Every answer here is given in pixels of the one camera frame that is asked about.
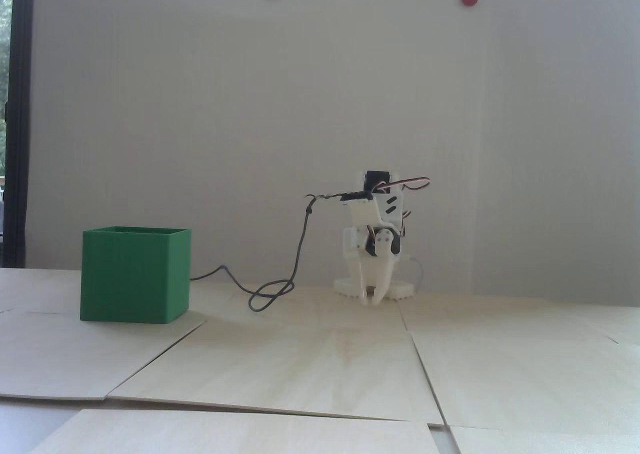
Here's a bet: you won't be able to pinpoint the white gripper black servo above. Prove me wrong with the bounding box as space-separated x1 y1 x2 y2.
342 225 404 307

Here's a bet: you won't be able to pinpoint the green box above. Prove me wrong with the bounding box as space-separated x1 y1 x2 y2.
80 226 193 324

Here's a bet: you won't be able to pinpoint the light plywood sheet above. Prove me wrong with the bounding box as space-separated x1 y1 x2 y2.
30 408 442 454
0 268 83 317
187 280 411 333
106 321 447 427
397 294 640 346
411 326 640 431
0 310 207 401

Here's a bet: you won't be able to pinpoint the white backdrop board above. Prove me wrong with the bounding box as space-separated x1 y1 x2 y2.
24 0 640 307

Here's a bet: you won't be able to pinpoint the white power cable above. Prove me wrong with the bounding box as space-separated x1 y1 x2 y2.
406 255 426 295

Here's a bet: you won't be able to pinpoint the wrist camera on white mount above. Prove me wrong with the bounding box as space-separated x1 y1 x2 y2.
340 189 383 227

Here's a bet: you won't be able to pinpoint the black camera cable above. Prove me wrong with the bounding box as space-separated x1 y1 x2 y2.
189 190 346 313

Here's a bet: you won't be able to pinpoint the red white servo wires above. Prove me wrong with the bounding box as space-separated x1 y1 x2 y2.
372 176 431 235

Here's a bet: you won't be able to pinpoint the dark window frame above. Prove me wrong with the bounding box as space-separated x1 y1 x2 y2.
9 0 36 269

